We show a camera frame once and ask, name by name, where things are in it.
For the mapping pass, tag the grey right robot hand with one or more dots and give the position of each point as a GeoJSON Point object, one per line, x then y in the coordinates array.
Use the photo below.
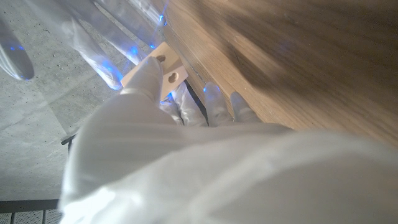
{"type": "Point", "coordinates": [102, 40]}

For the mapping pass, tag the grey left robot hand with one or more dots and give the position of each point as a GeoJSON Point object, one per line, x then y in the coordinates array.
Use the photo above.
{"type": "Point", "coordinates": [224, 174]}

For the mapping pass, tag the wooden block with holes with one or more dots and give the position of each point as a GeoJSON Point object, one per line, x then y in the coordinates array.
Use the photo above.
{"type": "Point", "coordinates": [172, 67]}

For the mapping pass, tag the black backdrop stand pole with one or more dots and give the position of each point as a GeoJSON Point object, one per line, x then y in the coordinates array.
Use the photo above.
{"type": "Point", "coordinates": [69, 140]}

